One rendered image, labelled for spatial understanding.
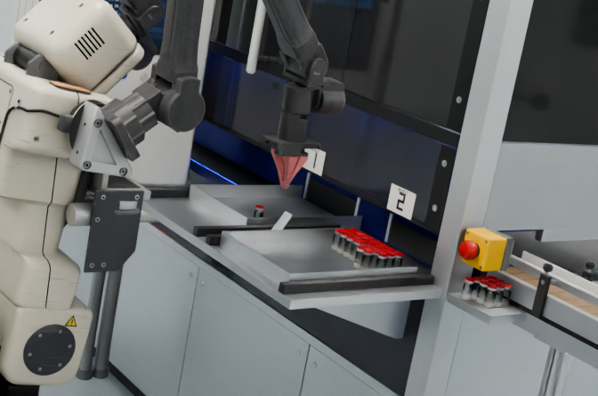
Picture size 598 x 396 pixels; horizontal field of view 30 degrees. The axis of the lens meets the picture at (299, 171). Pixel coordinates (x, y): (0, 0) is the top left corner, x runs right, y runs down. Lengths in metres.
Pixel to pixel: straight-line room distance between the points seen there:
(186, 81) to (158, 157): 1.16
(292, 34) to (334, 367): 0.96
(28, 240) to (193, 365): 1.24
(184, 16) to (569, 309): 0.98
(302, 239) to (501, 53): 0.62
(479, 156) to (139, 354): 1.57
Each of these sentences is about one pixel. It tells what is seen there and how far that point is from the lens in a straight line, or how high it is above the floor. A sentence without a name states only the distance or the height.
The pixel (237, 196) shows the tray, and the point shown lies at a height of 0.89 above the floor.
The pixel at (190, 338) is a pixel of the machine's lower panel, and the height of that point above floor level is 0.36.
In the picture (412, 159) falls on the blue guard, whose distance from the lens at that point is 2.48.
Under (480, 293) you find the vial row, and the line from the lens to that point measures 2.38.
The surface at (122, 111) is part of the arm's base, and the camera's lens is 1.93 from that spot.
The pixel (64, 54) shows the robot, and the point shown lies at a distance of 2.01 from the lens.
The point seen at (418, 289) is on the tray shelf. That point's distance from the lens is 2.39.
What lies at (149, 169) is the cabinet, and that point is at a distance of 3.09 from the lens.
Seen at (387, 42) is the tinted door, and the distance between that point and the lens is 2.58.
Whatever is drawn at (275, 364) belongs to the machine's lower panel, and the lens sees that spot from 2.93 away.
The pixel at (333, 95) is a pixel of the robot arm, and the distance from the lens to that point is 2.19.
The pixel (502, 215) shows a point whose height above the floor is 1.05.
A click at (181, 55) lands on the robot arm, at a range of 1.95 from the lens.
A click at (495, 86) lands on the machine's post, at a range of 2.32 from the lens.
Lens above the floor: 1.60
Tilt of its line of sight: 13 degrees down
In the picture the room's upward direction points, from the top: 10 degrees clockwise
